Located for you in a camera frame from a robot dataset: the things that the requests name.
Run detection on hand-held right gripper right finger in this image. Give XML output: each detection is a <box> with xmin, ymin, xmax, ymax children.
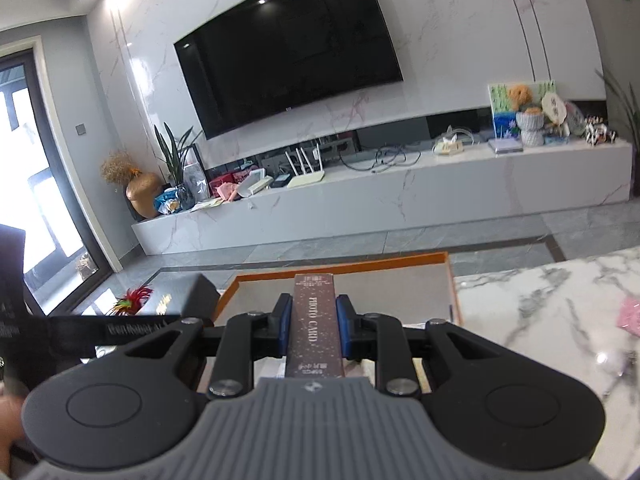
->
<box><xmin>336</xmin><ymin>294</ymin><xmax>506</xmax><ymax>397</ymax></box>

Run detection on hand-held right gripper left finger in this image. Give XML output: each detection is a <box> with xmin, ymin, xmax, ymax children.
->
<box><xmin>122</xmin><ymin>294</ymin><xmax>293</xmax><ymax>399</ymax></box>

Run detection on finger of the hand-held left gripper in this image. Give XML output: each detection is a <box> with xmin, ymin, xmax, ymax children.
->
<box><xmin>47</xmin><ymin>314</ymin><xmax>182</xmax><ymax>361</ymax></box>

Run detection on brown photo card box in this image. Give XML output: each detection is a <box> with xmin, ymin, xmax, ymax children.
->
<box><xmin>286</xmin><ymin>272</ymin><xmax>347</xmax><ymax>380</ymax></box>

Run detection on person's left hand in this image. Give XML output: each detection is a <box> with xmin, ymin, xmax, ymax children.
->
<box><xmin>0</xmin><ymin>396</ymin><xmax>26</xmax><ymax>453</ymax></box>

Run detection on red feather toy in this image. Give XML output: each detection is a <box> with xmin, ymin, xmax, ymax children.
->
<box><xmin>107</xmin><ymin>284</ymin><xmax>153</xmax><ymax>317</ymax></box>

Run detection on white marble tv cabinet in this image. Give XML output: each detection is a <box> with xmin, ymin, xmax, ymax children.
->
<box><xmin>131</xmin><ymin>137</ymin><xmax>633</xmax><ymax>256</ymax></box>

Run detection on white oblong case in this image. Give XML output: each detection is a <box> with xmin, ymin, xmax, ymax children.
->
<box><xmin>237</xmin><ymin>169</ymin><xmax>273</xmax><ymax>198</ymax></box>

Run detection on gold vase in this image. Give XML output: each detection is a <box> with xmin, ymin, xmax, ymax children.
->
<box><xmin>125</xmin><ymin>172</ymin><xmax>163</xmax><ymax>220</ymax></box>

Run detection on white router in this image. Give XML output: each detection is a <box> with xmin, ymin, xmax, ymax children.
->
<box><xmin>285</xmin><ymin>144</ymin><xmax>326</xmax><ymax>190</ymax></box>

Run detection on blue snack bag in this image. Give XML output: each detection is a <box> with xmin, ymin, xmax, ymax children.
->
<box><xmin>154</xmin><ymin>187</ymin><xmax>182</xmax><ymax>216</ymax></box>

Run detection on dried flower bunch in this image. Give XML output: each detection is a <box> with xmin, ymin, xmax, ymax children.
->
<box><xmin>100</xmin><ymin>150</ymin><xmax>138</xmax><ymax>186</ymax></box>

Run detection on green plant in glass vase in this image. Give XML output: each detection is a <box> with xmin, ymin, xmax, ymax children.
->
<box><xmin>154</xmin><ymin>122</ymin><xmax>203</xmax><ymax>211</ymax></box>

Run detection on glass sliding door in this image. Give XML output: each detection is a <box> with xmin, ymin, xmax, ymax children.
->
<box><xmin>0</xmin><ymin>35</ymin><xmax>113</xmax><ymax>316</ymax></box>

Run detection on grey flat book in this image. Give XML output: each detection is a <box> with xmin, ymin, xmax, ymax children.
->
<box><xmin>487</xmin><ymin>137</ymin><xmax>524</xmax><ymax>154</ymax></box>

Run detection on green and blue painting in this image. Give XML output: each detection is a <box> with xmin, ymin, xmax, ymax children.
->
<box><xmin>487</xmin><ymin>79</ymin><xmax>558</xmax><ymax>140</ymax></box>

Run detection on black television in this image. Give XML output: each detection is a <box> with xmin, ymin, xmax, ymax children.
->
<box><xmin>173</xmin><ymin>0</ymin><xmax>405</xmax><ymax>141</ymax></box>

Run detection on pink packet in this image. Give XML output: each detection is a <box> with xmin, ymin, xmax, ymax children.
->
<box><xmin>617</xmin><ymin>296</ymin><xmax>640</xmax><ymax>337</ymax></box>

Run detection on round hand fan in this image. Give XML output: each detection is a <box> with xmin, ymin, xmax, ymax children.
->
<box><xmin>541</xmin><ymin>91</ymin><xmax>567</xmax><ymax>126</ymax></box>

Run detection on decorative plate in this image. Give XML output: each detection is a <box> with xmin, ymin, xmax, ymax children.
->
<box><xmin>565</xmin><ymin>101</ymin><xmax>587</xmax><ymax>136</ymax></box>

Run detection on cow figurines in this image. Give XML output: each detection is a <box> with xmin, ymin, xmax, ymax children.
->
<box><xmin>582</xmin><ymin>115</ymin><xmax>617</xmax><ymax>145</ymax></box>

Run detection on tall potted plant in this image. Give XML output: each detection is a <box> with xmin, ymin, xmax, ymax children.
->
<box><xmin>595</xmin><ymin>67</ymin><xmax>640</xmax><ymax>186</ymax></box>

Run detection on black cables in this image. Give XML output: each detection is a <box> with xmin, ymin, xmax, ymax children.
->
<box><xmin>342</xmin><ymin>144</ymin><xmax>423</xmax><ymax>173</ymax></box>

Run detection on black picture frame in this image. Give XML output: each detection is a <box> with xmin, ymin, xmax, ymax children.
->
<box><xmin>182</xmin><ymin>144</ymin><xmax>211</xmax><ymax>201</ymax></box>

